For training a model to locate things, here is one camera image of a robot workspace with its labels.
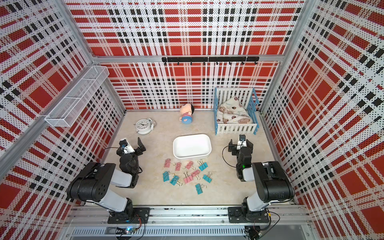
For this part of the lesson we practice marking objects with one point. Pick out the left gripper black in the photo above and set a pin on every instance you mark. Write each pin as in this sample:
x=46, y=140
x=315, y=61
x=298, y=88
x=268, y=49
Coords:
x=139, y=151

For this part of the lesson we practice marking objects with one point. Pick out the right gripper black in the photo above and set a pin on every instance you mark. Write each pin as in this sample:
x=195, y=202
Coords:
x=234, y=152

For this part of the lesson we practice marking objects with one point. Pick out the pink binder clip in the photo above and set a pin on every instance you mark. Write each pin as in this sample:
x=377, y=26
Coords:
x=167, y=163
x=188, y=178
x=195, y=174
x=178, y=166
x=190, y=166

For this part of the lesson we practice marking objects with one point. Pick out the teal binder clip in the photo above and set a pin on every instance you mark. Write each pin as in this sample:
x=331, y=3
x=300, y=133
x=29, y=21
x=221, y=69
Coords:
x=202, y=165
x=166, y=176
x=199, y=188
x=208, y=177
x=175, y=181

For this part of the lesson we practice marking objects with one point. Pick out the white plastic storage box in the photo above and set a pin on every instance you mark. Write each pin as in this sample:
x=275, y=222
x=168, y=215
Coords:
x=192, y=147

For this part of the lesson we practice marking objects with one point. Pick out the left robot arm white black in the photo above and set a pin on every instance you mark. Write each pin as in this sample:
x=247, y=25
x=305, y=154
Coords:
x=92, y=184

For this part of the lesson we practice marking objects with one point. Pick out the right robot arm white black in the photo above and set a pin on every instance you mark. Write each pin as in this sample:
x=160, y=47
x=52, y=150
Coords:
x=272, y=184

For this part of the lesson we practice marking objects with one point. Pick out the white alarm clock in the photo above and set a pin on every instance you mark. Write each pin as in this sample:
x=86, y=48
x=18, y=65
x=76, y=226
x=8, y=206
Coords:
x=145, y=126

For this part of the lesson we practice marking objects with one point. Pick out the printed crib blanket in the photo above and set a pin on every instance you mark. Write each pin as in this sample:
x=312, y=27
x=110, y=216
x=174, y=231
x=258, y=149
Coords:
x=232, y=112

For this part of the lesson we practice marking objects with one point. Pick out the blue white toy crib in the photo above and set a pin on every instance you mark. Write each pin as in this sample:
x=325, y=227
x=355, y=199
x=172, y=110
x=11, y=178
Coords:
x=250, y=102

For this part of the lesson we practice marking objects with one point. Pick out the pink baby doll toy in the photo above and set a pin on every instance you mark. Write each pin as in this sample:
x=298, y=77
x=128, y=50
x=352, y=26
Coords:
x=186, y=114

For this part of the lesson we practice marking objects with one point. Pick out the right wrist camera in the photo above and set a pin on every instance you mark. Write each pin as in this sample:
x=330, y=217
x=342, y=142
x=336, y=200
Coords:
x=242, y=142

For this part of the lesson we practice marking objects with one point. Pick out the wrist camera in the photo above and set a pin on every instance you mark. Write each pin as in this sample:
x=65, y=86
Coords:
x=242, y=142
x=125, y=146

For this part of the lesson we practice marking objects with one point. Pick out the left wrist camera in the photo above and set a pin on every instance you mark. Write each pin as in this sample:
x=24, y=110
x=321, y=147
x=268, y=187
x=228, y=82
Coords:
x=125, y=146

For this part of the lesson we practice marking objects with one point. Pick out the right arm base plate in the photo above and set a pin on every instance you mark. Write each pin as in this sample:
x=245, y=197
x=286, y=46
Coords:
x=249, y=215

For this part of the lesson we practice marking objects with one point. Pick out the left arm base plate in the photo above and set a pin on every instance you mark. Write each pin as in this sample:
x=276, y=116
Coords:
x=132, y=215

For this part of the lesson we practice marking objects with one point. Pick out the aluminium front rail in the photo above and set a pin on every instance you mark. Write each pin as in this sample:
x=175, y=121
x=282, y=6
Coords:
x=94, y=216

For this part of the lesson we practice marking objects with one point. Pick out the black hook rail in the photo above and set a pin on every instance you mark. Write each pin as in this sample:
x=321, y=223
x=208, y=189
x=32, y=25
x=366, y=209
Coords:
x=209, y=59

